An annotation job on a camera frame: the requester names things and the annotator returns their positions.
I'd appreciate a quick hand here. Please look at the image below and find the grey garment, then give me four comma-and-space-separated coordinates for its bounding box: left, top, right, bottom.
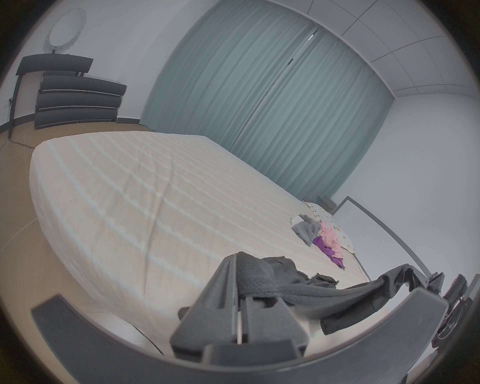
292, 215, 323, 247

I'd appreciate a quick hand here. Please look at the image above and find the black T-shirt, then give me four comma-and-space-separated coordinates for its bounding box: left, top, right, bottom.
236, 251, 430, 336

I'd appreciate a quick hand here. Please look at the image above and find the black chest of drawers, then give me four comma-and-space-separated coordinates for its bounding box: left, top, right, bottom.
7, 54, 128, 140

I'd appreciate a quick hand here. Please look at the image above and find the white printed pillow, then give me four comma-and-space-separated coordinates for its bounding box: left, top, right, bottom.
304, 202, 356, 254

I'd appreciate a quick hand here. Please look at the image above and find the pink garment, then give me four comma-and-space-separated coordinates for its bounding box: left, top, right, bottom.
319, 220, 343, 253

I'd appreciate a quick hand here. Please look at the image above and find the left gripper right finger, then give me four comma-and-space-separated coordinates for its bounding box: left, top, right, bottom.
241, 297, 310, 358

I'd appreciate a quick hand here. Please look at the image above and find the blue-green curtain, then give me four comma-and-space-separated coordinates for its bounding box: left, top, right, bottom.
140, 0, 323, 151
229, 27, 395, 201

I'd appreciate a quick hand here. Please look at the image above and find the purple garment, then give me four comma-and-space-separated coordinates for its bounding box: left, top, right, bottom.
313, 234, 346, 270

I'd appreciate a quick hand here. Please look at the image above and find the round mirror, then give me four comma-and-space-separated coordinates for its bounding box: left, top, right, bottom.
48, 9, 88, 54

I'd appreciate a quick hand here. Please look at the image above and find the bed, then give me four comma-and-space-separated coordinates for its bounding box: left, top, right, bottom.
29, 129, 437, 357

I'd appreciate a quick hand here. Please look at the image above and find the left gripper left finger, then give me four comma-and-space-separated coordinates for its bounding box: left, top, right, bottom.
170, 253, 241, 361

